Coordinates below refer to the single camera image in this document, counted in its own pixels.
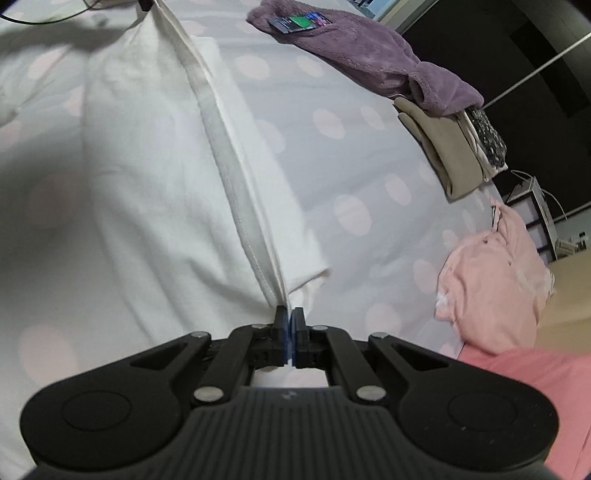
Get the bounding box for black wardrobe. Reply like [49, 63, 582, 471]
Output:
[402, 0, 591, 222]

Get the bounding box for dark pink embroidered pillow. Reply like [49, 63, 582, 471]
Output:
[455, 344, 591, 480]

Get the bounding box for dark patterned folded garment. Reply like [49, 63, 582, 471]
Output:
[466, 107, 508, 168]

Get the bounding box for white t-shirt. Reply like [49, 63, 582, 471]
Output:
[0, 0, 331, 472]

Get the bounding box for olive folded garment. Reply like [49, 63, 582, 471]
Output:
[393, 96, 491, 201]

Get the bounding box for light pink pillow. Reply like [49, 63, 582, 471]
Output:
[434, 240, 550, 355]

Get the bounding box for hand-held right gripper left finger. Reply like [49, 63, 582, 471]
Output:
[92, 305, 291, 407]

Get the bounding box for purple fleece robe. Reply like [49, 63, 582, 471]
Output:
[246, 0, 485, 116]

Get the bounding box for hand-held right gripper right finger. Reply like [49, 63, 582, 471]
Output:
[292, 307, 485, 407]

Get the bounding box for cream folded garment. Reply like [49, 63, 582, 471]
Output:
[457, 111, 509, 183]

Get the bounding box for smartphone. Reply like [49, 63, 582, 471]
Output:
[269, 11, 333, 34]

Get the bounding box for white nightstand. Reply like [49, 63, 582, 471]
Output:
[503, 175, 561, 266]

